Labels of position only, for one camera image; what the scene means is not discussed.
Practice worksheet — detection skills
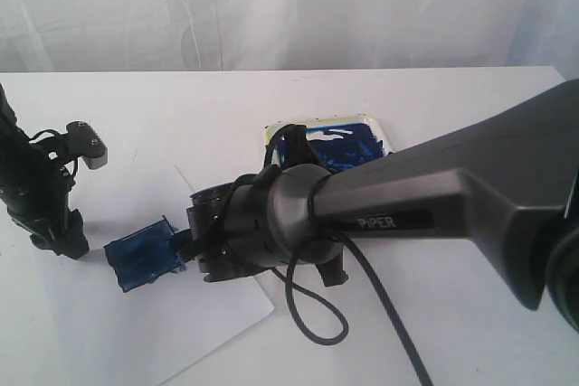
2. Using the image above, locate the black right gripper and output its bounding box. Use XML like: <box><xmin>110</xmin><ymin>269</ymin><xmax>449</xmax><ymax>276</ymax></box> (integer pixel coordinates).
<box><xmin>178</xmin><ymin>182</ymin><xmax>348</xmax><ymax>287</ymax></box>

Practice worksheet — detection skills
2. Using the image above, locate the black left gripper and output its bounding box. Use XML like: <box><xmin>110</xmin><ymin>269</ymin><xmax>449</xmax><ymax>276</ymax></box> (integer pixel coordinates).
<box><xmin>1</xmin><ymin>150</ymin><xmax>90</xmax><ymax>259</ymax></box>

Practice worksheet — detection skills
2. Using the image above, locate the white paper with square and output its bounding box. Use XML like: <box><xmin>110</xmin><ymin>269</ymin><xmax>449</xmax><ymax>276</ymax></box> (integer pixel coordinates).
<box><xmin>35</xmin><ymin>165</ymin><xmax>273</xmax><ymax>385</ymax></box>

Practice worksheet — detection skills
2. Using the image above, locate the black paintbrush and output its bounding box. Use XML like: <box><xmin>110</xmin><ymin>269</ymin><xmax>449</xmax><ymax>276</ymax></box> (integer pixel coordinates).
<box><xmin>168</xmin><ymin>229</ymin><xmax>193</xmax><ymax>255</ymax></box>

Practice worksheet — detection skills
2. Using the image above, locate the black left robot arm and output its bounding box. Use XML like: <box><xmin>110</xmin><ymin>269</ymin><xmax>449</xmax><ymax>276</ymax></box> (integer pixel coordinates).
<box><xmin>1</xmin><ymin>93</ymin><xmax>89</xmax><ymax>259</ymax></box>

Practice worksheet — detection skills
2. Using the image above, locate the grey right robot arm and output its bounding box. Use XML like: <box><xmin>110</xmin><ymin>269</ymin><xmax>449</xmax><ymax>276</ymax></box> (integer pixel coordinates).
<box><xmin>175</xmin><ymin>80</ymin><xmax>578</xmax><ymax>326</ymax></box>

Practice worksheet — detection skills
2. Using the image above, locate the white tray with blue paint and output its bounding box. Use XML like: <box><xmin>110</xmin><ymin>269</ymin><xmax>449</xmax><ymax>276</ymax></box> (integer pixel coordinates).
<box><xmin>263</xmin><ymin>114</ymin><xmax>394</xmax><ymax>174</ymax></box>

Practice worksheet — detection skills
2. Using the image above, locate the white backdrop curtain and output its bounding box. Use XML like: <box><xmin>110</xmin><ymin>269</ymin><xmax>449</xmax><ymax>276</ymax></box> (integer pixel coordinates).
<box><xmin>1</xmin><ymin>0</ymin><xmax>578</xmax><ymax>78</ymax></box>

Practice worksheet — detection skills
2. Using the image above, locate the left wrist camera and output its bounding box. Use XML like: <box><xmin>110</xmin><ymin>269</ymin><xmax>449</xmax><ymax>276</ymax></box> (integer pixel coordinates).
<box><xmin>40</xmin><ymin>121</ymin><xmax>108</xmax><ymax>170</ymax></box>

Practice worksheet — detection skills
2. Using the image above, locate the black left camera cable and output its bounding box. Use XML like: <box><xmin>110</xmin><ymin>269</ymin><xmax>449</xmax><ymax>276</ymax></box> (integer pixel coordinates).
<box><xmin>24</xmin><ymin>128</ymin><xmax>69</xmax><ymax>143</ymax></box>

